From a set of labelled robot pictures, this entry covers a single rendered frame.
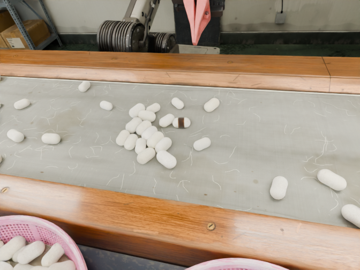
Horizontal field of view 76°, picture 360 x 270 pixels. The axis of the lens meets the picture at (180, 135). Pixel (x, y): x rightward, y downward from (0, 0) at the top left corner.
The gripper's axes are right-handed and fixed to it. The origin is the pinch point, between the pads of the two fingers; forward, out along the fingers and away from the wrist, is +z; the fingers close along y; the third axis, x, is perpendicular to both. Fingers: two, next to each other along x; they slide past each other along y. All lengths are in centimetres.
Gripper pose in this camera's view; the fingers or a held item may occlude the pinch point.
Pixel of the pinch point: (194, 39)
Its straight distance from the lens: 48.6
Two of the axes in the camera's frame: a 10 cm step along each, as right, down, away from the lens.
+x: 2.0, 0.7, 9.8
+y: 9.8, 0.8, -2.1
